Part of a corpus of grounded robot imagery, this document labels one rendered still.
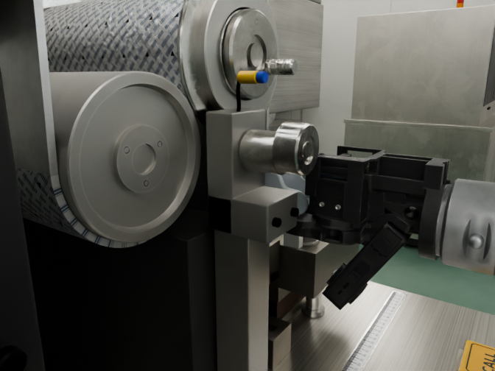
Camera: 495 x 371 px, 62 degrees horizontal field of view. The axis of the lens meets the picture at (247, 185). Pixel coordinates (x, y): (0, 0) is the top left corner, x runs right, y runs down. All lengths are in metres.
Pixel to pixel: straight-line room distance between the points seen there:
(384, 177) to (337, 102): 4.83
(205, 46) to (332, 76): 4.90
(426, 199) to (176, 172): 0.20
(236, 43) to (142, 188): 0.14
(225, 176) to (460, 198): 0.19
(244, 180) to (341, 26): 4.92
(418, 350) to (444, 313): 0.11
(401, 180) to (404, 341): 0.28
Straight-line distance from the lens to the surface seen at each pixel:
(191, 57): 0.34
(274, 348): 0.51
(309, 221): 0.39
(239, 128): 0.32
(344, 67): 5.17
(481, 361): 0.56
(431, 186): 0.37
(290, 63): 0.37
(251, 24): 0.37
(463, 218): 0.36
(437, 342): 0.62
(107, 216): 0.29
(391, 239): 0.39
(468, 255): 0.37
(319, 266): 0.51
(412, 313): 0.66
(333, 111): 5.22
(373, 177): 0.38
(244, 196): 0.33
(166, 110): 0.32
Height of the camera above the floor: 1.23
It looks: 15 degrees down
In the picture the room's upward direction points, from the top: straight up
